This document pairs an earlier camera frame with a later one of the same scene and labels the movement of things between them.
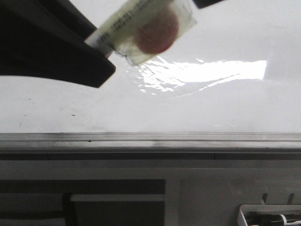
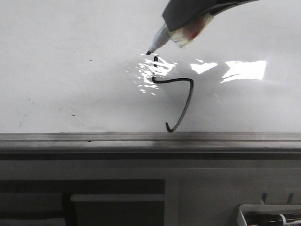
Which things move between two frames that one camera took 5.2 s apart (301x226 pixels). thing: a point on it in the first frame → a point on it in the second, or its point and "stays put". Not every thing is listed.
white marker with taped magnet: x=143 y=28 → x=182 y=36
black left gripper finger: x=46 y=39 → x=178 y=13
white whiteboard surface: x=239 y=71 stays put
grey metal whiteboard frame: x=208 y=146 stays put
